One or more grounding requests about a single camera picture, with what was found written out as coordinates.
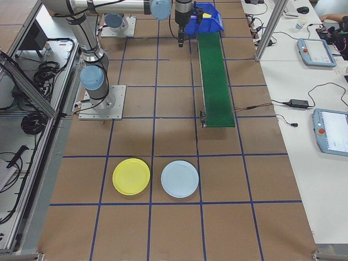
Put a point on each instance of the person forearm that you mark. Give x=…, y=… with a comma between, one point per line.
x=335, y=18

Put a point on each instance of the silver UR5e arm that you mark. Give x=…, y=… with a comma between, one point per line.
x=87, y=40
x=114, y=20

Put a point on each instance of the light blue plate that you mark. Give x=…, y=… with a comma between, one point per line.
x=179, y=179

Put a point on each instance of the yellow plate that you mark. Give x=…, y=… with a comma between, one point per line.
x=131, y=176

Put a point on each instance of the blue plastic storage bin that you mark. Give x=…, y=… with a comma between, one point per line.
x=209, y=25

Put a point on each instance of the green conveyor belt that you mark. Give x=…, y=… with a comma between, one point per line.
x=216, y=81

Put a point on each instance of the small black adapter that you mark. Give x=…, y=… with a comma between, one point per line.
x=270, y=43

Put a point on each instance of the white paper cup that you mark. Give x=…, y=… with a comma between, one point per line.
x=301, y=24

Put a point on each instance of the black computer mouse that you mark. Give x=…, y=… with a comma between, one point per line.
x=302, y=10

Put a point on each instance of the grey teach pendant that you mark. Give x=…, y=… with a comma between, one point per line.
x=316, y=53
x=330, y=133

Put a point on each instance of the black power adapter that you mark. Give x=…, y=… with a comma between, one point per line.
x=299, y=103

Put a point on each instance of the black handheld device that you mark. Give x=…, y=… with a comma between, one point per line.
x=337, y=39

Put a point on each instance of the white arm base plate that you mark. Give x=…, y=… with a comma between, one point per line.
x=131, y=30
x=118, y=108

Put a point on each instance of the aluminium profile post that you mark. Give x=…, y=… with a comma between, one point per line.
x=267, y=32

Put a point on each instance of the V-shaped metal bar frame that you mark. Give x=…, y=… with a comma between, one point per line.
x=27, y=89

